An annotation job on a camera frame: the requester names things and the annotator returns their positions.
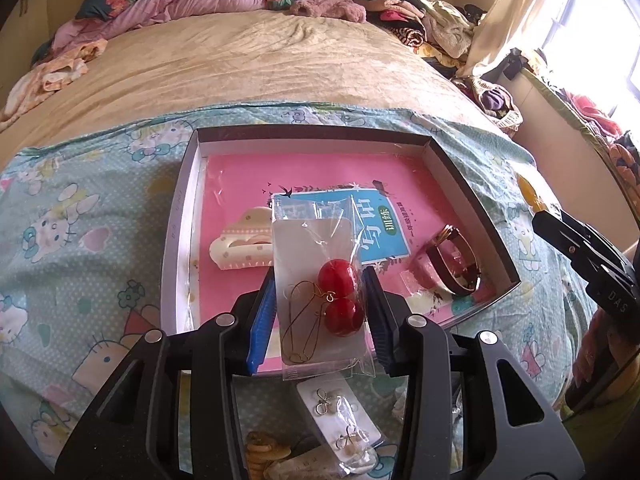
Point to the cream curtain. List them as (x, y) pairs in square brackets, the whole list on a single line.
[(520, 10)]

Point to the pink booklet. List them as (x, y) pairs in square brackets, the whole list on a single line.
[(250, 175)]

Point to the bow earrings card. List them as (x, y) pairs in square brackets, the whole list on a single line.
[(325, 400)]

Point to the yellow green garment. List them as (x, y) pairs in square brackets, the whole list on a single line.
[(610, 415)]

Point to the person's right hand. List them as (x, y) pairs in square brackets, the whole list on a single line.
[(595, 350)]

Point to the beige bed blanket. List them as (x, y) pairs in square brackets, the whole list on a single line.
[(225, 60)]

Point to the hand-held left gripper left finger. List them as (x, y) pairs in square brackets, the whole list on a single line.
[(262, 320)]

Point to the shallow grey cardboard box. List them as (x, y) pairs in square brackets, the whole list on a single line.
[(185, 200)]

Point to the peach patterned garment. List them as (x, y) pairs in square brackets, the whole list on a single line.
[(55, 70)]

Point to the cream hair claw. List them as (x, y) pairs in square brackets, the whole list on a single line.
[(235, 245)]

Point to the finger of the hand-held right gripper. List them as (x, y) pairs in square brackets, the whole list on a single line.
[(555, 235), (587, 235)]

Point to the red ball earrings packet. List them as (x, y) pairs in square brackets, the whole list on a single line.
[(345, 312)]

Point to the cartoon cat printed sheet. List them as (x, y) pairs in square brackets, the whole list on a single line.
[(75, 220)]

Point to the wicker basket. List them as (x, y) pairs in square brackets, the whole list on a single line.
[(507, 120)]

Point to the pile of clothes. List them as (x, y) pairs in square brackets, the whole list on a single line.
[(440, 25)]

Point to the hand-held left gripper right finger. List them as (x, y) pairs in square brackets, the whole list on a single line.
[(380, 320)]

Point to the pink fuzzy garment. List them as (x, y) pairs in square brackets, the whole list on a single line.
[(330, 7)]

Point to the window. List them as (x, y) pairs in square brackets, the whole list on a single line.
[(600, 35)]

